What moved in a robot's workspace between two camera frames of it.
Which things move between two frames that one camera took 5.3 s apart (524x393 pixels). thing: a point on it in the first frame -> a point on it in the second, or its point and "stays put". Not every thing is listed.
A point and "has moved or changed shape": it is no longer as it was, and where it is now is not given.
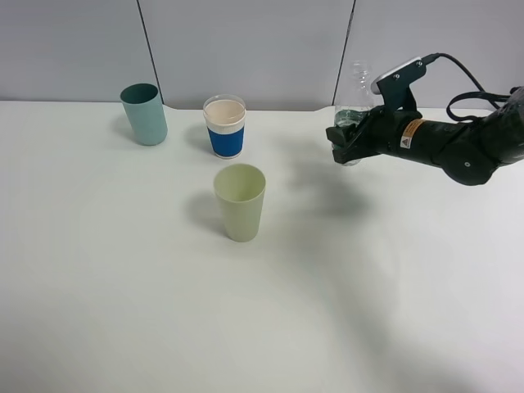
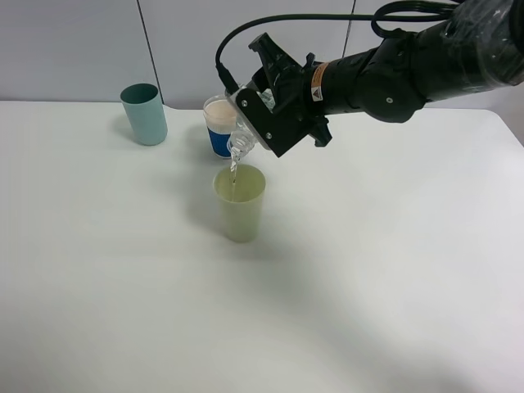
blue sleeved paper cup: x=226 y=116 stays put
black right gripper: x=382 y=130 -> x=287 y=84
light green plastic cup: x=241 y=189 stays put
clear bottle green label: x=356 y=99 has moved or changed shape
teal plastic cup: x=145 y=109 stays put
